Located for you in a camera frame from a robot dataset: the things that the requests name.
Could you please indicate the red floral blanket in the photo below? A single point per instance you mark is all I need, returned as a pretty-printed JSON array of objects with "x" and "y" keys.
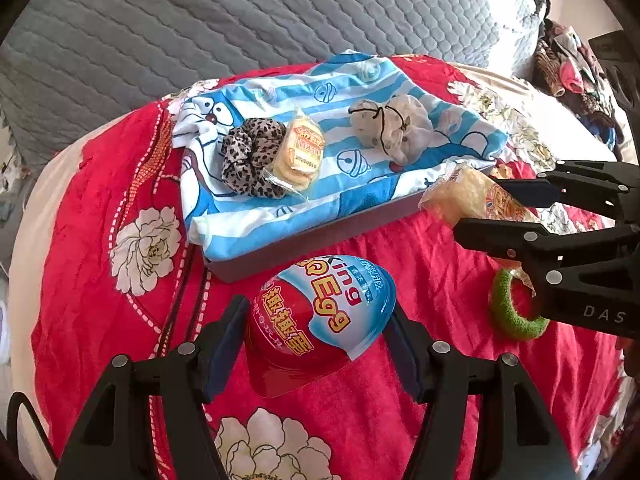
[{"x": 100, "y": 185}]

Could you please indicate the blue striped cartoon towel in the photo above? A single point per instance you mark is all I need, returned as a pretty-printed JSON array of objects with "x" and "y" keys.
[{"x": 345, "y": 85}]

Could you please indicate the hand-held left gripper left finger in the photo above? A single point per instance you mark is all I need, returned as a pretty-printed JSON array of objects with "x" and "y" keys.
[{"x": 227, "y": 340}]

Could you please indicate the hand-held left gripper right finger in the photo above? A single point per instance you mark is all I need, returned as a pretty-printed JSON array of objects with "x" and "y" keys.
[{"x": 405, "y": 355}]

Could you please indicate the grey quilted cover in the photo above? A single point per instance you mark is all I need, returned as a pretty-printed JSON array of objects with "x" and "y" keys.
[{"x": 200, "y": 15}]

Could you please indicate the maroon box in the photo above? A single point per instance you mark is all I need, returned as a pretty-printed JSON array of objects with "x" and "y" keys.
[{"x": 300, "y": 247}]

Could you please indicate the cream dotted scrunchie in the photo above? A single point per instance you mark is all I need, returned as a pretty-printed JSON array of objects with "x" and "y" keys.
[{"x": 370, "y": 125}]

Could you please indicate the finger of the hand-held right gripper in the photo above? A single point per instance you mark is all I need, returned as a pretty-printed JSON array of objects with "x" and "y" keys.
[
  {"x": 530, "y": 191},
  {"x": 500, "y": 235}
]

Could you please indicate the dark furniture piece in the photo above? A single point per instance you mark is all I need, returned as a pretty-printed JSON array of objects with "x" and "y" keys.
[{"x": 617, "y": 70}]

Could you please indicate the leopard print scrunchie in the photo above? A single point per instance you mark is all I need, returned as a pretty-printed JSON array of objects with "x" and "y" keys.
[{"x": 245, "y": 150}]

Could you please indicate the pile of clothes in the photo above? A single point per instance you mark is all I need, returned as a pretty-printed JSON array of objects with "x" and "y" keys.
[{"x": 570, "y": 75}]

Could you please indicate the small rice cracker packet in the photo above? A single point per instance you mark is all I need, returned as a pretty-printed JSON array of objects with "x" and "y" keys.
[{"x": 297, "y": 155}]

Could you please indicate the large rice cracker packet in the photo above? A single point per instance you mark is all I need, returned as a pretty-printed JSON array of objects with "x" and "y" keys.
[{"x": 465, "y": 195}]

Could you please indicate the red blue toy egg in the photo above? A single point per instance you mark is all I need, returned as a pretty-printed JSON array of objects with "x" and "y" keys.
[{"x": 320, "y": 320}]

